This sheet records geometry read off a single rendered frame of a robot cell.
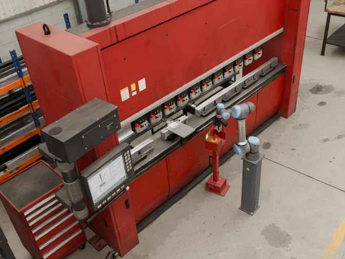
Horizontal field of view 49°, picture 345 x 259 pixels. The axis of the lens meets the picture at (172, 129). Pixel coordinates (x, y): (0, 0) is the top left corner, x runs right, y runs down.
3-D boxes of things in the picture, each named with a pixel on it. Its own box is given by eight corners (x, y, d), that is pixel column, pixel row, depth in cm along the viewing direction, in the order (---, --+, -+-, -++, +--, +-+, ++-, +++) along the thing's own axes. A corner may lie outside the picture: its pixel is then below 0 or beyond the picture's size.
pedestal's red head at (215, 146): (217, 152, 422) (217, 140, 412) (205, 148, 429) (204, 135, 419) (225, 142, 436) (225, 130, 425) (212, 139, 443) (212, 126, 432)
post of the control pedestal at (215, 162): (216, 182, 461) (216, 147, 429) (212, 181, 464) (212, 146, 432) (218, 179, 465) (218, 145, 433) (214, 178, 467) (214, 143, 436)
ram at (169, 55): (106, 137, 346) (87, 56, 299) (100, 134, 351) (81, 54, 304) (283, 31, 510) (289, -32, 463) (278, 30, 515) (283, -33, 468)
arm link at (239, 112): (251, 153, 382) (250, 105, 355) (238, 158, 378) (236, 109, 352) (245, 148, 392) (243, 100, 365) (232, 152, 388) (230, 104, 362)
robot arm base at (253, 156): (263, 155, 395) (263, 147, 390) (255, 163, 387) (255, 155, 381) (250, 149, 404) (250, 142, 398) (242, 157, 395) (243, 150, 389)
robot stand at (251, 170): (260, 206, 441) (264, 154, 395) (252, 216, 430) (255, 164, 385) (247, 199, 451) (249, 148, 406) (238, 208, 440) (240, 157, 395)
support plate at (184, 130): (184, 138, 394) (184, 137, 393) (166, 129, 409) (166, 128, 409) (195, 130, 404) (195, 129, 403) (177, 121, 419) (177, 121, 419)
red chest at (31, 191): (50, 280, 383) (19, 213, 325) (26, 252, 413) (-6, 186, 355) (90, 248, 411) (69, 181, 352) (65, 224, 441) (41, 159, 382)
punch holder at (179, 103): (178, 107, 407) (177, 94, 398) (173, 105, 412) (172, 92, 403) (188, 102, 416) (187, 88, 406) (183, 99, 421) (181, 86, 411)
